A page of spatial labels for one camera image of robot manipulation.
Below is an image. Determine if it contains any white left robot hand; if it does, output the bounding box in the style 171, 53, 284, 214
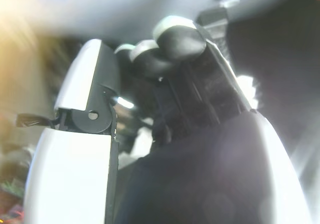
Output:
23, 15, 313, 224

